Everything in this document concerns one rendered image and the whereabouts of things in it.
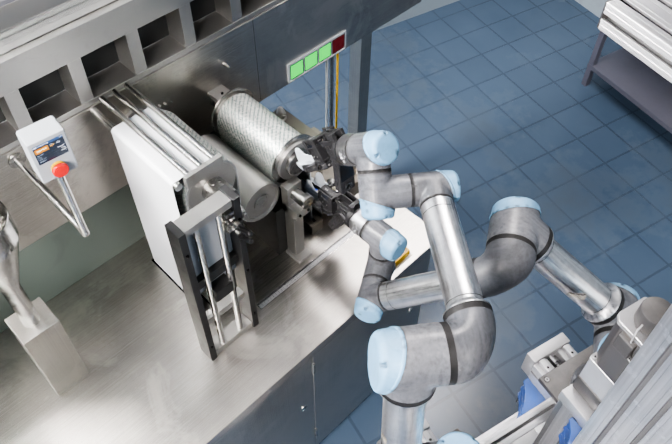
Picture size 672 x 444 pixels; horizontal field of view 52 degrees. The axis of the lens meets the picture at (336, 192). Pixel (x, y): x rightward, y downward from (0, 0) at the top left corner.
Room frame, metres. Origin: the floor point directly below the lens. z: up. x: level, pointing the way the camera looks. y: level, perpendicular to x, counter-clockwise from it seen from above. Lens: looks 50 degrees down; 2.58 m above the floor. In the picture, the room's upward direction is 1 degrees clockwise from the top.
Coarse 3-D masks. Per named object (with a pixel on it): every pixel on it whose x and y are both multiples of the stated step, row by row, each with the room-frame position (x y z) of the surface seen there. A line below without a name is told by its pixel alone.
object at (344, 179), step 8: (336, 168) 1.10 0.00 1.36; (344, 168) 1.10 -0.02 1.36; (352, 168) 1.12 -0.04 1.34; (336, 176) 1.10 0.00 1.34; (344, 176) 1.10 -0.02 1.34; (352, 176) 1.12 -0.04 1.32; (336, 184) 1.10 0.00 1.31; (344, 184) 1.10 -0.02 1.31; (352, 184) 1.11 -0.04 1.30; (344, 192) 1.09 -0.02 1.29
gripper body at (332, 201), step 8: (328, 184) 1.23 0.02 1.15; (320, 192) 1.20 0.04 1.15; (328, 192) 1.20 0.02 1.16; (336, 192) 1.21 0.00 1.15; (320, 200) 1.21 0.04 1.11; (328, 200) 1.18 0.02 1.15; (336, 200) 1.18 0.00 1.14; (344, 200) 1.19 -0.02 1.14; (352, 200) 1.19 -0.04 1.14; (328, 208) 1.18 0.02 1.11; (336, 208) 1.19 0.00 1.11; (344, 208) 1.16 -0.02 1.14; (352, 208) 1.14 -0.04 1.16; (344, 216) 1.16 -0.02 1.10
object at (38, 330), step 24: (0, 216) 0.86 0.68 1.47; (0, 264) 0.75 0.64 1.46; (0, 288) 0.76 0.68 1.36; (24, 312) 0.78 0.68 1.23; (48, 312) 0.82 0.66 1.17; (24, 336) 0.76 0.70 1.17; (48, 336) 0.77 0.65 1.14; (48, 360) 0.75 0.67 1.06; (72, 360) 0.78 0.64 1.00; (72, 384) 0.76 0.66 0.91
